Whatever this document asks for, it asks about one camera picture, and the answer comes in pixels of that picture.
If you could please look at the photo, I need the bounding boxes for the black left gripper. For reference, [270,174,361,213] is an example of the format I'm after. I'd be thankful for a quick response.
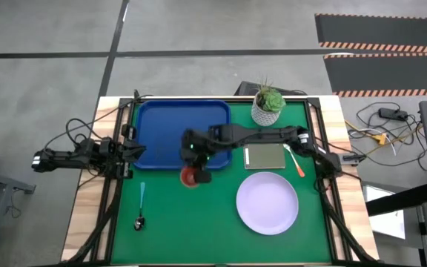
[118,142,148,165]

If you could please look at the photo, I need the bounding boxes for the olive grey rectangular pad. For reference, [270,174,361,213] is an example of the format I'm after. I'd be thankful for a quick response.
[242,142,287,171]

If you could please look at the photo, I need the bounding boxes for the spoon with teal handle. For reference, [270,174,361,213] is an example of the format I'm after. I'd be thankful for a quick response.
[133,181,147,231]

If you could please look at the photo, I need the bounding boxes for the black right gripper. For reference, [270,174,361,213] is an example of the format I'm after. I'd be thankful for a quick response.
[180,128,216,185]

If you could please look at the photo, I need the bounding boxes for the tangled floor cables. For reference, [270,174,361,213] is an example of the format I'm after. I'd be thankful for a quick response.
[343,101,427,174]

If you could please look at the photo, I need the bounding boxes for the black bar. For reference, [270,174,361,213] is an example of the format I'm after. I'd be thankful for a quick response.
[365,181,427,217]

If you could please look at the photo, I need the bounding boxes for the red-orange plastic cup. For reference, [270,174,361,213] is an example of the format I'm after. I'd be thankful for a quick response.
[179,165,200,189]

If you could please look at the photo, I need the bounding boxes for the black box behind table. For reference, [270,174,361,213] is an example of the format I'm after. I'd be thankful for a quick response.
[234,80,308,96]

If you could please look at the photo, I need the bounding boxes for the black power adapter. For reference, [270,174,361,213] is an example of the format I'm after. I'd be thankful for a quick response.
[378,107,409,122]

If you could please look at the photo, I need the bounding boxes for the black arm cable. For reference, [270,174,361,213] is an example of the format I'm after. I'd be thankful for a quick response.
[44,88,155,150]

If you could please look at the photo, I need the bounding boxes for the succulent in white pot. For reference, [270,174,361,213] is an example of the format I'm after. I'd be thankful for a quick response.
[251,76,287,128]

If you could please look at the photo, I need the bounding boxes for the fork with orange handle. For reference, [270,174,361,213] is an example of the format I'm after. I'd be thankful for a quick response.
[282,143,306,178]

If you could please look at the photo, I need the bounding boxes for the black hazard-striped floor mat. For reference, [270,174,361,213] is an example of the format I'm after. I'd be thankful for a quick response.
[323,53,427,98]
[314,13,427,49]

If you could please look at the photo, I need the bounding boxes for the black aluminium table frame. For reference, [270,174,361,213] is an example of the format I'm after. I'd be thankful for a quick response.
[60,95,380,267]

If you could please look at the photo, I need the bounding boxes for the lavender round plate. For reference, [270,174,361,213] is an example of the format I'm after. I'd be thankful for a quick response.
[235,171,299,236]

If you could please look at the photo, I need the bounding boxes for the white paper sheet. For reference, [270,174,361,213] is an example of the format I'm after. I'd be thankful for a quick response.
[361,184,406,240]

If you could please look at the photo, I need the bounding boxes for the blue plastic tray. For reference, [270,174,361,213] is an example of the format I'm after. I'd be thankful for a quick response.
[133,99,233,171]

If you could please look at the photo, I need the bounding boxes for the green table mat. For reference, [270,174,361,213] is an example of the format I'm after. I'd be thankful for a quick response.
[110,100,333,265]

